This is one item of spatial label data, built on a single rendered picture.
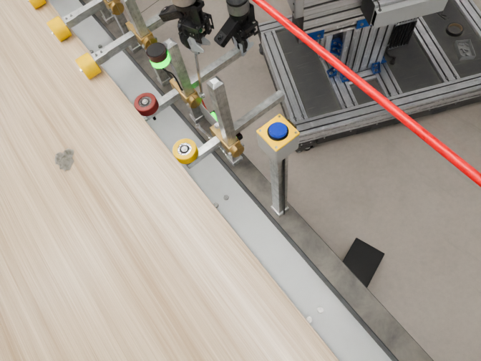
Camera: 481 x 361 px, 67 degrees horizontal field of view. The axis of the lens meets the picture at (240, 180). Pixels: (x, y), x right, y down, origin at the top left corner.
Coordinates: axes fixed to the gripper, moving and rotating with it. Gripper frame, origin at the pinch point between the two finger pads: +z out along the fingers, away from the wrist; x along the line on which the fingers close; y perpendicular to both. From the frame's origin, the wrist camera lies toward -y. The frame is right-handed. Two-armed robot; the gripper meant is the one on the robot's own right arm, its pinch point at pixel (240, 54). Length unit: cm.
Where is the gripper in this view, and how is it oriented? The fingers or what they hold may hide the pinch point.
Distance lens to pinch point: 150.7
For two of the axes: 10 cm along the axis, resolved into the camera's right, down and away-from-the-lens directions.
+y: 7.8, -6.0, 1.6
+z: 1.2, 3.9, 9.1
